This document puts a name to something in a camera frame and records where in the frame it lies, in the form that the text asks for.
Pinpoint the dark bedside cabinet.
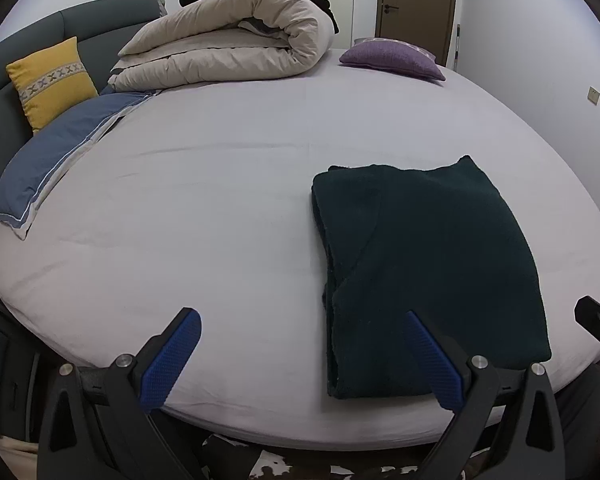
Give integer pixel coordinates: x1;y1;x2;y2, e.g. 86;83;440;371
0;285;46;443

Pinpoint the bed with white sheet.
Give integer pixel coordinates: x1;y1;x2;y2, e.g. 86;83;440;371
0;47;600;451

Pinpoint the yellow patterned cushion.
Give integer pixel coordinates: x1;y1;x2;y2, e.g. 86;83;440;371
6;36;100;135

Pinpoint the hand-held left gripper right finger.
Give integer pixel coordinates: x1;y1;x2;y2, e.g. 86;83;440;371
404;310;567;480

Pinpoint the blue pillow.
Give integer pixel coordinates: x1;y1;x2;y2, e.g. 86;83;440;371
0;85;163;241

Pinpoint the beige rolled duvet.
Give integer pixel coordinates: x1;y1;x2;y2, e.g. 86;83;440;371
107;0;335;93

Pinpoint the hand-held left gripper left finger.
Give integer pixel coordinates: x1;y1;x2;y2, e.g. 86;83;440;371
36;306;203;480

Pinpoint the person's grey trouser leg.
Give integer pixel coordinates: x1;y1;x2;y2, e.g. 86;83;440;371
552;362;600;480

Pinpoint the brown wooden door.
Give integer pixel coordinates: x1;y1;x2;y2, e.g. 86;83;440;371
375;0;458;67

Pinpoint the grey upholstered headboard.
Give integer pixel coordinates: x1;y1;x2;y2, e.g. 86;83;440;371
0;0;168;241

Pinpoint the dark green knit sweater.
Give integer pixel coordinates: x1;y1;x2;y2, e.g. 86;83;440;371
311;155;552;400

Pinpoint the cowhide pattern rug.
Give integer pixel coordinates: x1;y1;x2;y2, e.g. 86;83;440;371
195;432;441;480

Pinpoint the purple pillow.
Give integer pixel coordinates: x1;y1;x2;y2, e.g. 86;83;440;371
339;41;447;82

